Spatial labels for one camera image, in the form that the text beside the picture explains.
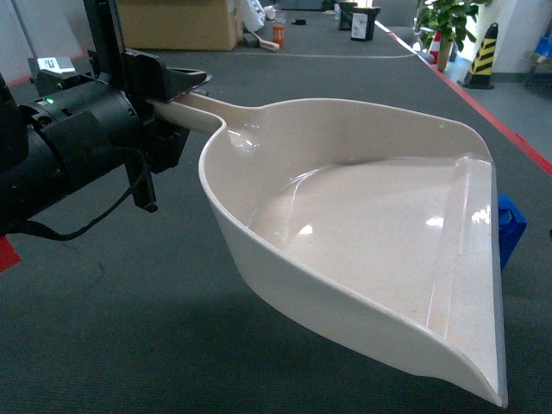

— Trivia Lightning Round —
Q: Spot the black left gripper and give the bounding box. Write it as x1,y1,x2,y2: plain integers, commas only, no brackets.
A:
88,50,212,173

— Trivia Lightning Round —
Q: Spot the beige plastic dustpan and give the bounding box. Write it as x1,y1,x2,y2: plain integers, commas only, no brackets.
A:
155,93,508,407

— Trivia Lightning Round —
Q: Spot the blue plastic block part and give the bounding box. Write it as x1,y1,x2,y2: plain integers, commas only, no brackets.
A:
498,194,527,270

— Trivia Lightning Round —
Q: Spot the large cardboard box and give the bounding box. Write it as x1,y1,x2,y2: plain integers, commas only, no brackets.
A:
116,0,243,51

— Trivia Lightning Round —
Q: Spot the black bin with label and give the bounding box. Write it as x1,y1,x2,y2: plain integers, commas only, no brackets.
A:
350,7,380,41

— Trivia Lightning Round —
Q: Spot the red white traffic cone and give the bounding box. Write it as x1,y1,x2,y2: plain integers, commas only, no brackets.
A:
428,31,442,65

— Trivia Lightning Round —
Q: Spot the potted green plant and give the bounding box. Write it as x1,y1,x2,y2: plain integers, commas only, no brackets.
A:
417,0,492,72

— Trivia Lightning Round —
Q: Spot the yellow black striped bollard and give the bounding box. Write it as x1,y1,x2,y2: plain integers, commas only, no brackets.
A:
457,22,499,90

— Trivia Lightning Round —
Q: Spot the wooden handled brush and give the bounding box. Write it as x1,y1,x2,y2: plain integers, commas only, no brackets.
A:
243,33,280,52

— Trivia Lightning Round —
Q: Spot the black cable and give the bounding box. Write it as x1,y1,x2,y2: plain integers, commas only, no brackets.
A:
16,146,152,242

